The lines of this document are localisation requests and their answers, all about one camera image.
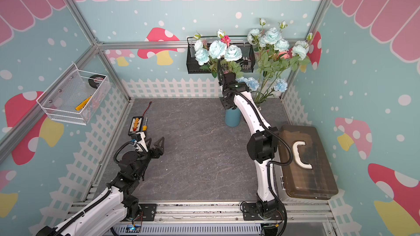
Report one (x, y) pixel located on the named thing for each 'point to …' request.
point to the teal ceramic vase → (232, 117)
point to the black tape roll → (95, 80)
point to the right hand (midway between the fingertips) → (230, 102)
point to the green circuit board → (130, 229)
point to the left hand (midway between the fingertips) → (159, 140)
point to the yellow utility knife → (81, 105)
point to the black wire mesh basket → (248, 63)
